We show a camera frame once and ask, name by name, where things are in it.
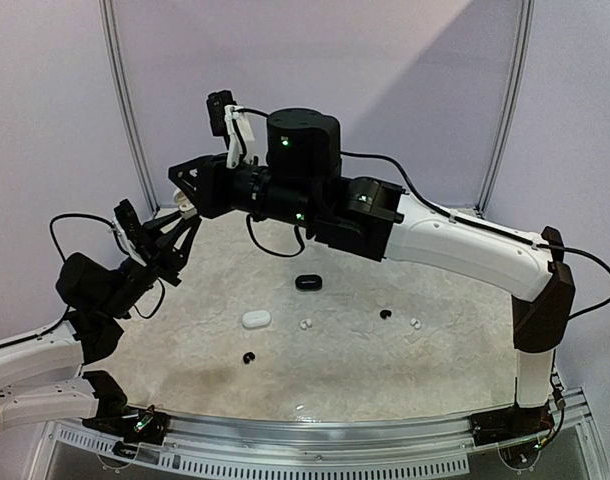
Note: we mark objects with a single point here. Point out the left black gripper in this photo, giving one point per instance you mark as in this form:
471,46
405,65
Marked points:
160,253

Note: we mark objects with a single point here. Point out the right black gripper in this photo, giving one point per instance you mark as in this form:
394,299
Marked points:
213,182

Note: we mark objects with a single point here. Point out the white charging case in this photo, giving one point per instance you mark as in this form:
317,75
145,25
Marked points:
183,204
256,319

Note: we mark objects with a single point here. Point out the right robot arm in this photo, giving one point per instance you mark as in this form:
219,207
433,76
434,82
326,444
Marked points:
301,184

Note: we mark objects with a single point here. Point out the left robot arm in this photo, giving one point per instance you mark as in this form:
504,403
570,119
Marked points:
44,374

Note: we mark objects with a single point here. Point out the white closed charging case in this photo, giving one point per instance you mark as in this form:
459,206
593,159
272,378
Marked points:
256,319

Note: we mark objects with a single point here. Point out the black charging case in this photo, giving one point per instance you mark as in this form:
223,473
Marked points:
308,282

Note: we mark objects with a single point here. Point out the black earbud near front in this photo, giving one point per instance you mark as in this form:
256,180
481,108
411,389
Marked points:
247,357

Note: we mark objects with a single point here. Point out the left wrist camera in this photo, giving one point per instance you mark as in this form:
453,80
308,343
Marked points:
125,223

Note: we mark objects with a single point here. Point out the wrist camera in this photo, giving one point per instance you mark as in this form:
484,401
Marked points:
125,223
229,121

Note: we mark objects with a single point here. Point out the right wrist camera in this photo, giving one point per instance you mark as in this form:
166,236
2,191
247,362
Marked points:
229,121

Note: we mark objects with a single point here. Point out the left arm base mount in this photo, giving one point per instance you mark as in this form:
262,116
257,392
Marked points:
132,425

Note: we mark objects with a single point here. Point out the left aluminium frame post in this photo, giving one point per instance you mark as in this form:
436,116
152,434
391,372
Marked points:
110,27

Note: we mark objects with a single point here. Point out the aluminium frame post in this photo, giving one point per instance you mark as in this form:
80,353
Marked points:
509,103
110,27

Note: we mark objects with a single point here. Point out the aluminium front rail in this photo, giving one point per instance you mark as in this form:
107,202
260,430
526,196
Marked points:
202,447

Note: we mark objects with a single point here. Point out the right aluminium frame post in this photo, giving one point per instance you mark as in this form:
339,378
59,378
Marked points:
509,103

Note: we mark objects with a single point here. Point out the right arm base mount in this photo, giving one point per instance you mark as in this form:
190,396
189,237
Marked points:
509,423

